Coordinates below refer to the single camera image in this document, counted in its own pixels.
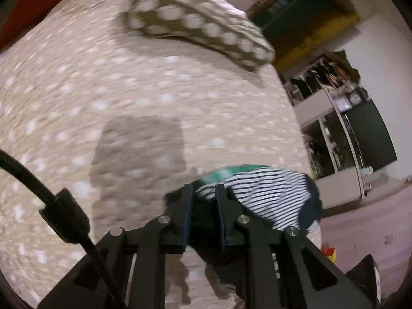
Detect wooden bedroom door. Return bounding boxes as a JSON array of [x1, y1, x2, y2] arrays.
[[247, 0, 360, 74]]

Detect olive hedgehog pattern bolster pillow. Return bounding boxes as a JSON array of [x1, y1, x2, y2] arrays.
[[121, 0, 275, 71]]

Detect small purple square clock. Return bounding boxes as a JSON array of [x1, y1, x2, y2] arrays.
[[332, 95, 352, 113]]

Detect navy frog print pants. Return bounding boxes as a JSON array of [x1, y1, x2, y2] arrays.
[[164, 163, 323, 294]]

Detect black cable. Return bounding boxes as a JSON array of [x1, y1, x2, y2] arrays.
[[0, 149, 128, 309]]

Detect black flat screen television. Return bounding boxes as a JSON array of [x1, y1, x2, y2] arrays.
[[344, 100, 397, 171]]

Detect white tv shelf unit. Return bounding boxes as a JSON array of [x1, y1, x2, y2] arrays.
[[294, 90, 365, 209]]

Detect yellow printed package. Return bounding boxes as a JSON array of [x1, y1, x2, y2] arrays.
[[321, 246, 337, 264]]

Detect beige quilted dotted bedspread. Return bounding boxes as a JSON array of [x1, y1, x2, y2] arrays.
[[0, 0, 323, 309]]

